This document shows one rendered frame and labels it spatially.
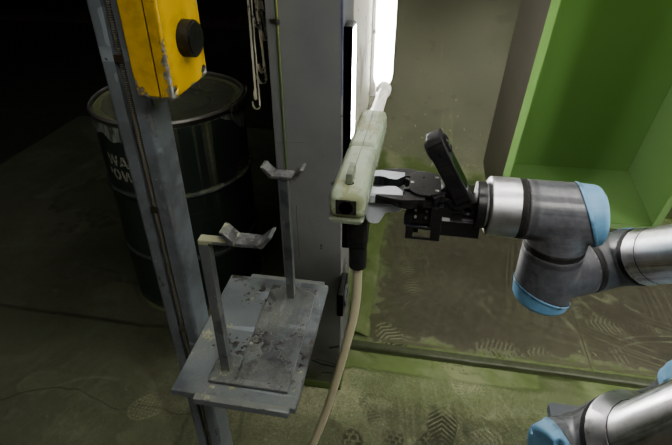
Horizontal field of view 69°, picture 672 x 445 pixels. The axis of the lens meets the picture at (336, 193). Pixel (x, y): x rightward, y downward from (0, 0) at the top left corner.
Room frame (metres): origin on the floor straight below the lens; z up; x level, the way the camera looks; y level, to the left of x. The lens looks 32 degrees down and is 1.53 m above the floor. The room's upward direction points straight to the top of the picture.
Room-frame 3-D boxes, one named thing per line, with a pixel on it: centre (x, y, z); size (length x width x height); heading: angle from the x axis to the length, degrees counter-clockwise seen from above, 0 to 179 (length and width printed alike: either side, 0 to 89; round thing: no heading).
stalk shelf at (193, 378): (0.68, 0.15, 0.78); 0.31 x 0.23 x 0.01; 170
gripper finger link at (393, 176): (0.67, -0.07, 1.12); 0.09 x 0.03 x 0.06; 72
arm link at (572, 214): (0.60, -0.33, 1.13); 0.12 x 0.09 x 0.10; 80
